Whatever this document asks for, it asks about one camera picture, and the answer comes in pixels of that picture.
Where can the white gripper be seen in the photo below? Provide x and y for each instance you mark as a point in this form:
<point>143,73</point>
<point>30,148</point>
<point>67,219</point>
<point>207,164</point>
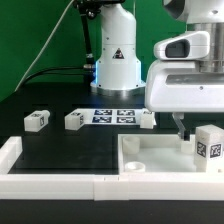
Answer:
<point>180,87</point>

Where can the white square tabletop tray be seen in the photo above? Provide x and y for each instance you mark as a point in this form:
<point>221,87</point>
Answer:
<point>159,153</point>

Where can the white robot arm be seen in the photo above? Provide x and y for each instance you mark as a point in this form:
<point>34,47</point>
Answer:
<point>118,71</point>

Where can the white U-shaped fence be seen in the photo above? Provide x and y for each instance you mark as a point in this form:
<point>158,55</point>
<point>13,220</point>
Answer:
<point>151,186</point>

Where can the marker sheet with tags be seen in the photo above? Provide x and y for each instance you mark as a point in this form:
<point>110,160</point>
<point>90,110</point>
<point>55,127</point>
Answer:
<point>111,116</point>

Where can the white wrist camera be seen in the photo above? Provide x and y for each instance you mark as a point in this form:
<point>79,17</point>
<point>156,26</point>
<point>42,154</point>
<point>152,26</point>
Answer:
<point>190,45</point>

